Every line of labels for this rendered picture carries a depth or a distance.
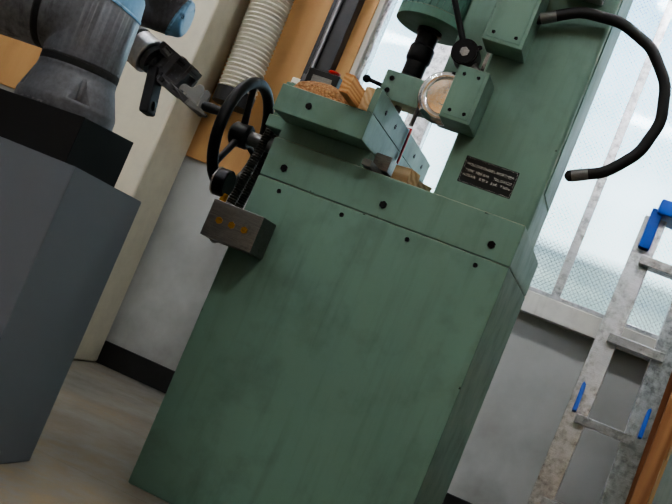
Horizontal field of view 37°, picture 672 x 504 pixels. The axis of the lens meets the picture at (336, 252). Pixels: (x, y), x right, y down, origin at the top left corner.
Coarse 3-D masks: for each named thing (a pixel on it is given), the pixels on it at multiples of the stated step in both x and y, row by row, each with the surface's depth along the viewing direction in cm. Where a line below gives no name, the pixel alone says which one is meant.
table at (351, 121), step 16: (288, 96) 209; (304, 96) 208; (320, 96) 207; (288, 112) 209; (304, 112) 208; (320, 112) 207; (336, 112) 206; (352, 112) 205; (368, 112) 204; (272, 128) 233; (304, 128) 217; (320, 128) 209; (336, 128) 205; (352, 128) 204; (368, 128) 205; (352, 144) 212; (368, 144) 208; (384, 144) 219; (400, 160) 234
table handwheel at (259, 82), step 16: (256, 80) 237; (240, 96) 231; (272, 96) 247; (224, 112) 229; (272, 112) 251; (224, 128) 230; (240, 128) 240; (208, 144) 230; (240, 144) 240; (256, 144) 239; (208, 160) 232; (208, 176) 236
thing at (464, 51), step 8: (456, 0) 219; (456, 8) 219; (456, 16) 218; (456, 24) 218; (464, 32) 218; (464, 40) 215; (472, 40) 215; (456, 48) 215; (464, 48) 215; (472, 48) 214; (456, 56) 215; (464, 56) 214; (472, 56) 214; (480, 56) 217; (456, 64) 216; (464, 64) 214; (472, 64) 215
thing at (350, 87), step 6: (348, 78) 197; (354, 78) 197; (342, 84) 197; (348, 84) 197; (354, 84) 198; (360, 84) 202; (342, 90) 197; (348, 90) 197; (354, 90) 200; (360, 90) 203; (348, 96) 198; (354, 96) 201; (360, 96) 204; (348, 102) 204; (354, 102) 202
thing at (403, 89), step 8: (392, 72) 232; (384, 80) 232; (392, 80) 231; (400, 80) 231; (408, 80) 230; (416, 80) 230; (424, 80) 230; (384, 88) 231; (392, 88) 231; (400, 88) 230; (408, 88) 230; (416, 88) 229; (392, 96) 231; (400, 96) 230; (408, 96) 230; (416, 96) 229; (400, 104) 231; (408, 104) 229; (416, 104) 229; (400, 112) 233; (408, 112) 235
